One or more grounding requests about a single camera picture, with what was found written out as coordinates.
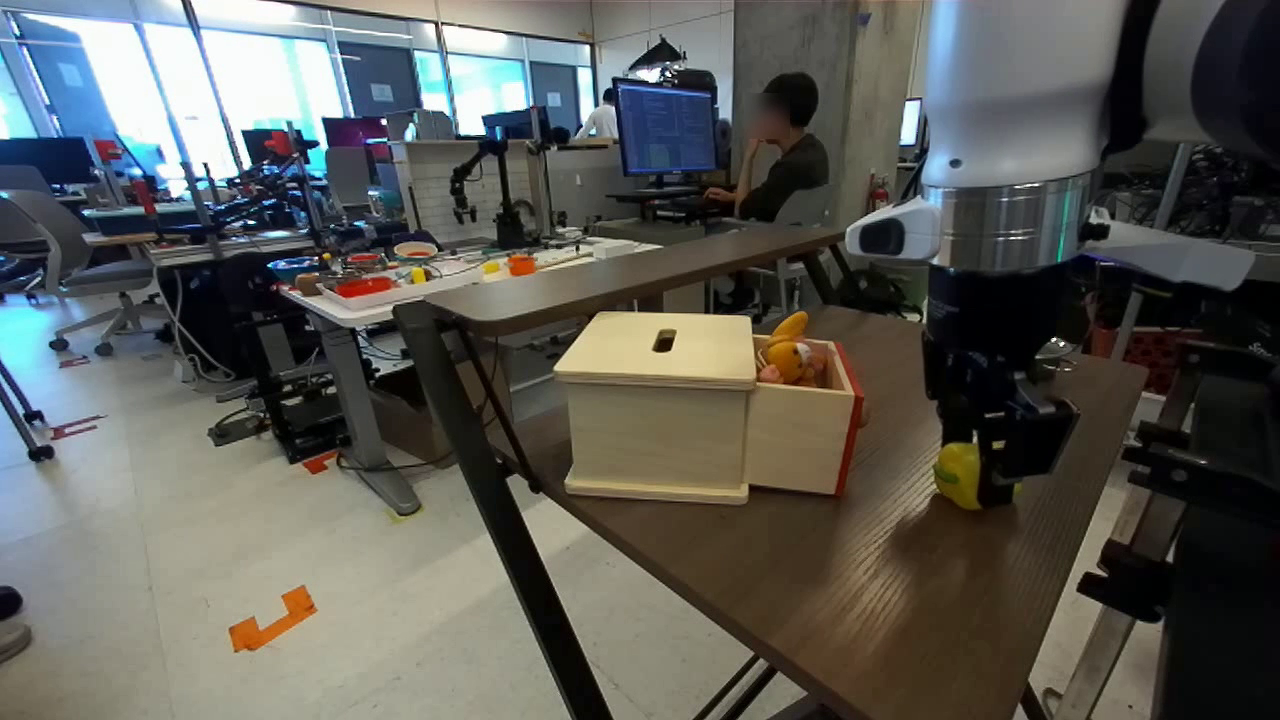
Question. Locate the small black robot arm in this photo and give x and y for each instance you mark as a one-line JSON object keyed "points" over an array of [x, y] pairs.
{"points": [[507, 220]]}

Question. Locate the seated person in dark shirt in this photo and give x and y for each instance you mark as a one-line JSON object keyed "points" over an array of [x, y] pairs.
{"points": [[791, 175]]}

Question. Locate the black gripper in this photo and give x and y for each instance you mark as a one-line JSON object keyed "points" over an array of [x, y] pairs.
{"points": [[992, 324]]}

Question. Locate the red fire extinguisher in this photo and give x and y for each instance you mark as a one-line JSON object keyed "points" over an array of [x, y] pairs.
{"points": [[875, 189]]}

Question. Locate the yellow toy bell pepper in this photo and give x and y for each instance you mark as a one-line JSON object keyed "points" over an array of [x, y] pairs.
{"points": [[957, 472]]}

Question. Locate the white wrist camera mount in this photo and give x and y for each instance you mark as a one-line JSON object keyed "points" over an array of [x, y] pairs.
{"points": [[894, 228]]}

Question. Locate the orange plush toy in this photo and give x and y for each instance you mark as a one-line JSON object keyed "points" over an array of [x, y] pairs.
{"points": [[798, 357]]}

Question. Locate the cream drawer with orange front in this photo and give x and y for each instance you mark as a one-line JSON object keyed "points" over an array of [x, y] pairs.
{"points": [[798, 435]]}

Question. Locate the red tray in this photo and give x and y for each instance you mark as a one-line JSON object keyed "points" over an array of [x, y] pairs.
{"points": [[361, 284]]}

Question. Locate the standing person in white shirt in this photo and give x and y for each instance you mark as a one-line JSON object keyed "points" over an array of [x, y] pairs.
{"points": [[603, 122]]}

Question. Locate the black robot stand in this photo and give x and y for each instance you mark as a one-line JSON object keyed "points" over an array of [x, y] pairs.
{"points": [[1222, 562]]}

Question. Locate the black desk lamp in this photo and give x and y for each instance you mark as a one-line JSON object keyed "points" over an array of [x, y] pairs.
{"points": [[656, 54]]}

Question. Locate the orange floor tape mark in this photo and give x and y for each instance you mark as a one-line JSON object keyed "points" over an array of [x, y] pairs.
{"points": [[274, 620]]}

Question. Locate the dark wood folding table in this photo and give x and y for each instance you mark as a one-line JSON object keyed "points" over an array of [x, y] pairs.
{"points": [[603, 280]]}

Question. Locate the cream wooden slotted box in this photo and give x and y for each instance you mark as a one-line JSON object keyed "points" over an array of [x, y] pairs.
{"points": [[652, 412]]}

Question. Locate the small orange object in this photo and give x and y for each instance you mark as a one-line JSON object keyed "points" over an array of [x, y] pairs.
{"points": [[521, 265]]}

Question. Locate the computer monitor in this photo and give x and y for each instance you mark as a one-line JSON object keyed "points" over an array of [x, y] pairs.
{"points": [[667, 130]]}

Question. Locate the white work table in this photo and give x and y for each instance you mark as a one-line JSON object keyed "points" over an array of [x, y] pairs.
{"points": [[351, 386]]}

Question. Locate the grey office chair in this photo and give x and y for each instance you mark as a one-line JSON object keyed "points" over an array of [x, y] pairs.
{"points": [[63, 254]]}

